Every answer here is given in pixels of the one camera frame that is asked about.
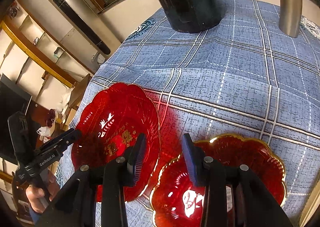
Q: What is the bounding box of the red glass scalloped plate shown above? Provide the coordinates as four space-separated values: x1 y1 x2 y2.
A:
71 82 160 202

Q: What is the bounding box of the person's left hand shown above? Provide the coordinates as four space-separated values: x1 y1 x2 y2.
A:
25 170 60 213

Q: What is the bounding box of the blue plaid tablecloth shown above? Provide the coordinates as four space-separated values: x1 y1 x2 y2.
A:
55 0 320 227

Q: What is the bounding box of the tall white tower fan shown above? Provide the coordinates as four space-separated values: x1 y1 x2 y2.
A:
48 0 121 57

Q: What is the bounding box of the stainless steel thermos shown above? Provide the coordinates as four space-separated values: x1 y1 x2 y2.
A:
279 0 303 38

